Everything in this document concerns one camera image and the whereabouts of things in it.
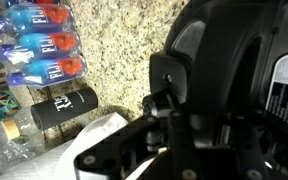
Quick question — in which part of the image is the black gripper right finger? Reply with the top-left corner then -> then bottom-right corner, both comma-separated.
230,111 -> 288,180

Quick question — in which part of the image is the black bottle white print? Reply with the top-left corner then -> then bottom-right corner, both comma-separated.
30,87 -> 99,131

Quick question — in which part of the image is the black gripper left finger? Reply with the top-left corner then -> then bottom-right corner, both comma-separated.
72,89 -> 198,180

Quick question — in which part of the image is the clear jar cork lid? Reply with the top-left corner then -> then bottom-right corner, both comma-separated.
0,106 -> 47,168

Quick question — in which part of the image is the black rice cooker lid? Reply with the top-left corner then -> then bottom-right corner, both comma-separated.
149,0 -> 288,141

